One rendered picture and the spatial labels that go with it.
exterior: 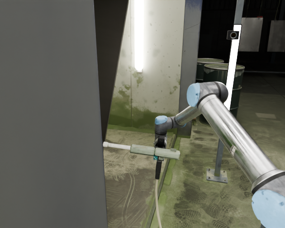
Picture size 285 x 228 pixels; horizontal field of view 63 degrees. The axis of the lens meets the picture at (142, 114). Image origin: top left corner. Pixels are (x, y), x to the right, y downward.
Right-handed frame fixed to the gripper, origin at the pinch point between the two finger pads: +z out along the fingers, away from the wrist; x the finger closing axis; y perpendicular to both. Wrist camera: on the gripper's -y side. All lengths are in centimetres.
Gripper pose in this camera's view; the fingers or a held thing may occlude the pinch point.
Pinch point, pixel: (159, 157)
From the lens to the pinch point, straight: 148.8
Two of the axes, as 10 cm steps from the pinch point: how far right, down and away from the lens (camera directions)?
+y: -1.0, 9.4, 3.3
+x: -9.9, -1.3, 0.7
